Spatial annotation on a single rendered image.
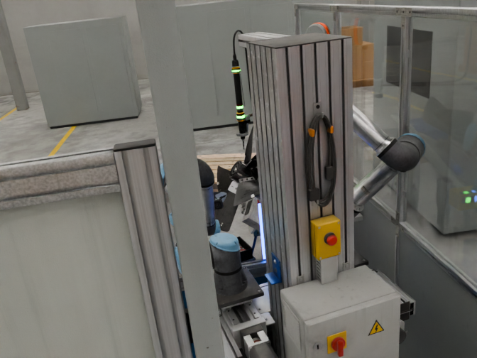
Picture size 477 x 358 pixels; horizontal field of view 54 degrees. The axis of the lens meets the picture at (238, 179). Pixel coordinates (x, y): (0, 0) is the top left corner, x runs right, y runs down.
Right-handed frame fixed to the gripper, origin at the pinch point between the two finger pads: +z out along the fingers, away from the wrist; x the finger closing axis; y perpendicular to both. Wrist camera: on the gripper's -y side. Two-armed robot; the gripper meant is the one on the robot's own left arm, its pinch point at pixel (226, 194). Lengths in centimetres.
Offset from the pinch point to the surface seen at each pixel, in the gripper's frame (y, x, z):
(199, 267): -126, -48, -117
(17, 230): -109, -60, -136
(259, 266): -19.5, 36.8, -3.7
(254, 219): -3.8, 20.0, 14.0
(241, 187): -1.3, -0.1, 11.1
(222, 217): 15.1, 18.8, 7.1
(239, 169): 8.5, -6.6, 21.3
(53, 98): 731, -18, 246
